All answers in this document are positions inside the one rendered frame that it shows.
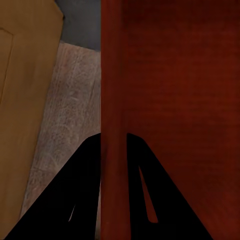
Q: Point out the storage box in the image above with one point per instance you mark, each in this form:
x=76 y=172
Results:
x=170 y=74

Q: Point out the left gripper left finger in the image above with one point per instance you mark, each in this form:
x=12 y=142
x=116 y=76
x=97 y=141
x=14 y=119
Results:
x=67 y=208

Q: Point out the door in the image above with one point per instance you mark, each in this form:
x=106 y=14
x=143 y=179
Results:
x=30 y=32

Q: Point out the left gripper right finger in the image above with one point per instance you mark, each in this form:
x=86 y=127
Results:
x=177 y=220

